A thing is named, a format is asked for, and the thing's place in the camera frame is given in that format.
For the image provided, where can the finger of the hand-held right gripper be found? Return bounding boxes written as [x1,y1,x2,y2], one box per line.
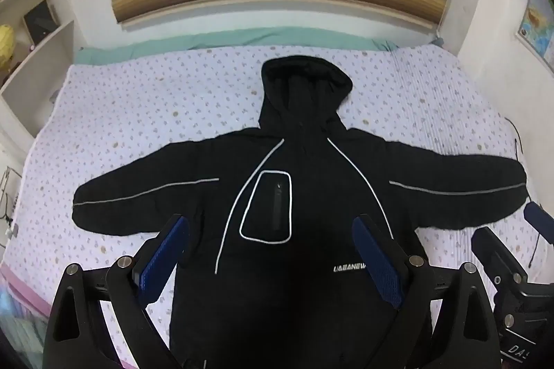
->
[523,201,554,246]
[471,227,528,294]

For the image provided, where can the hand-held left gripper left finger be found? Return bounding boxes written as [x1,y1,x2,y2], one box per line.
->
[42,213,191,369]

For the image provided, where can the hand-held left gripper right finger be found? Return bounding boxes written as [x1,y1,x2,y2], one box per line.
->
[351,214,505,369]

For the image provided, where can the black hooded jacket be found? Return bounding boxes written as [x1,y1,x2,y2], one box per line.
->
[71,54,529,369]

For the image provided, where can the white dotted bedspread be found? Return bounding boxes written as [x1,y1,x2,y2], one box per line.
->
[0,44,554,369]

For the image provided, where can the green bed sheet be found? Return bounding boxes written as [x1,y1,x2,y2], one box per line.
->
[75,26,401,64]

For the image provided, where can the yellow globe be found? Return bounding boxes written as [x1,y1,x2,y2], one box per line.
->
[0,24,16,71]

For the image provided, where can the wall map poster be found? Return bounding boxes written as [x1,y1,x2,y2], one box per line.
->
[517,0,554,62]

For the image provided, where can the black picture frame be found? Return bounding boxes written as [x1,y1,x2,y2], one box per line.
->
[24,1,57,43]

